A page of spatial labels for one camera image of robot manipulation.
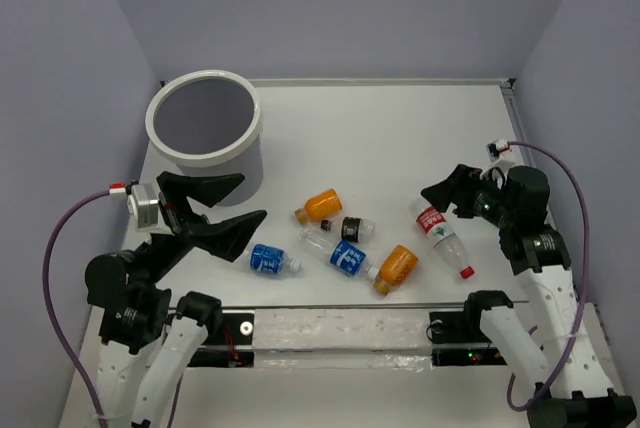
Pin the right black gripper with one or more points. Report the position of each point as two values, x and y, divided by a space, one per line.
459 187

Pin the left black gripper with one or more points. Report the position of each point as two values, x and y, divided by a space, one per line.
228 236

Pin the red label water bottle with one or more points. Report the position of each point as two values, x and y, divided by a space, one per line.
442 238

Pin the small blue label bottle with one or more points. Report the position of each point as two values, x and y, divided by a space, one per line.
272 261

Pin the orange juice bottle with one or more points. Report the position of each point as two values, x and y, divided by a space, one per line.
319 207
395 269

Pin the black label clear bottle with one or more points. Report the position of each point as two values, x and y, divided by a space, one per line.
352 229

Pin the long blue label bottle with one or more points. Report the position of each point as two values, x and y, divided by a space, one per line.
341 255

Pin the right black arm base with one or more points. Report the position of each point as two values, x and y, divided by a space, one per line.
454 344

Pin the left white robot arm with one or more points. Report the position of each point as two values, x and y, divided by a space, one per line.
144 348

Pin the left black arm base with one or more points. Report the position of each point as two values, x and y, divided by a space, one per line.
231 346

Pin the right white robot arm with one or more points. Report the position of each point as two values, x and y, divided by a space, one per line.
557 363

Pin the white cylindrical plastic bin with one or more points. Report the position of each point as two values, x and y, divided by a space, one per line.
209 122

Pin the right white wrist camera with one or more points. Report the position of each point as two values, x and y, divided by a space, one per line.
502 157

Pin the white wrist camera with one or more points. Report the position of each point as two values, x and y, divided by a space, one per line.
502 157
143 207

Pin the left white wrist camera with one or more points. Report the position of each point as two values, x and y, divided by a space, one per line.
143 207

